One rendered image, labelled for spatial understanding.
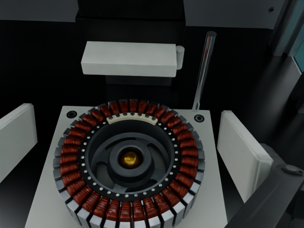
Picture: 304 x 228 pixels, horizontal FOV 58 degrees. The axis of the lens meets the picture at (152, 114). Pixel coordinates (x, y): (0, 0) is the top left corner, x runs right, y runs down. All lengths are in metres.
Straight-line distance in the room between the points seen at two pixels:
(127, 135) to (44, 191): 0.08
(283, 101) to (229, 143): 0.17
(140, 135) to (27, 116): 0.09
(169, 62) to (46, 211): 0.14
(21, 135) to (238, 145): 0.13
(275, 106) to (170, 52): 0.18
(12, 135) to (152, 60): 0.09
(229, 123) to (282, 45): 0.23
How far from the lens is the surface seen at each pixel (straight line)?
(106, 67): 0.18
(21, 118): 0.19
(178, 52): 0.30
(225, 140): 0.18
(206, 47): 0.23
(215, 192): 0.24
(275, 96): 0.34
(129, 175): 0.20
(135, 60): 0.18
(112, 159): 0.21
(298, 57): 0.45
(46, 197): 0.24
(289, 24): 0.38
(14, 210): 0.26
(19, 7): 0.45
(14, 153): 0.18
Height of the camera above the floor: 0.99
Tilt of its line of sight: 49 degrees down
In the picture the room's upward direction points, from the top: 2 degrees clockwise
